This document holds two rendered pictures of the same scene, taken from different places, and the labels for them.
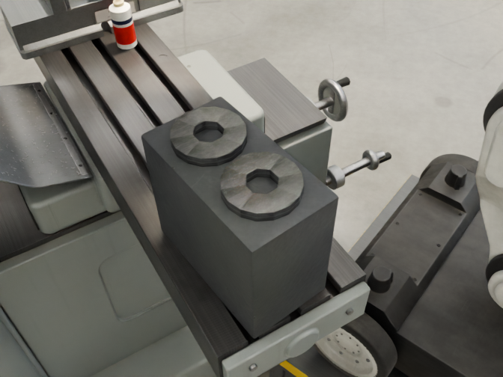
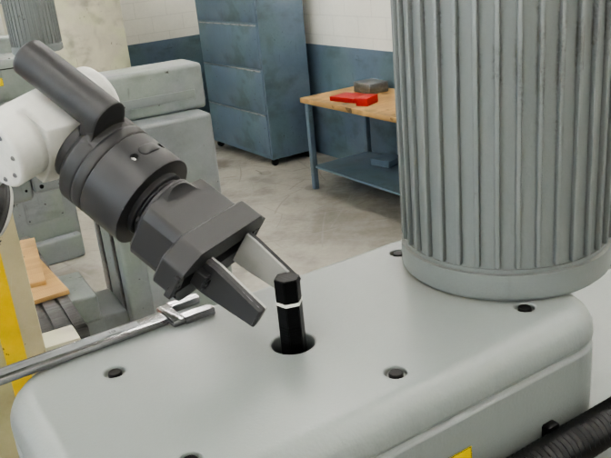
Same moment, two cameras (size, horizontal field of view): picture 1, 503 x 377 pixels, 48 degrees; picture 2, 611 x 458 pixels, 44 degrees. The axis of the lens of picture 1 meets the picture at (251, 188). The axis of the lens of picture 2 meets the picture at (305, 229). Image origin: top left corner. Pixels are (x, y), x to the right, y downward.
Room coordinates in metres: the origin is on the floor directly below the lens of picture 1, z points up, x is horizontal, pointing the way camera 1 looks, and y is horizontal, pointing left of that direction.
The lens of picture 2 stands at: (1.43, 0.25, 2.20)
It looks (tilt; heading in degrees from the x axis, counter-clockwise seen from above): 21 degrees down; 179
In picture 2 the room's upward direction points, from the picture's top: 6 degrees counter-clockwise
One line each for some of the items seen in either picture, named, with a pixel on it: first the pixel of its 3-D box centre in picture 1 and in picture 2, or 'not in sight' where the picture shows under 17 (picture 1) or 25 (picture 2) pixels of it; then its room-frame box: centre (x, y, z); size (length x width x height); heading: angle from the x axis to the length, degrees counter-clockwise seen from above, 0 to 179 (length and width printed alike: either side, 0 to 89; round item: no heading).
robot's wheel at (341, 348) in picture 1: (349, 341); not in sight; (0.53, -0.20, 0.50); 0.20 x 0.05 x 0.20; 51
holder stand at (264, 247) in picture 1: (237, 212); not in sight; (0.44, 0.02, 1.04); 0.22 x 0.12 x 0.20; 37
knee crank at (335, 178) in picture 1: (358, 165); not in sight; (1.02, -0.28, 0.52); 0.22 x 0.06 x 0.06; 120
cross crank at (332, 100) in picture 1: (321, 105); not in sight; (1.13, -0.19, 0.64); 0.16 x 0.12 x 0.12; 120
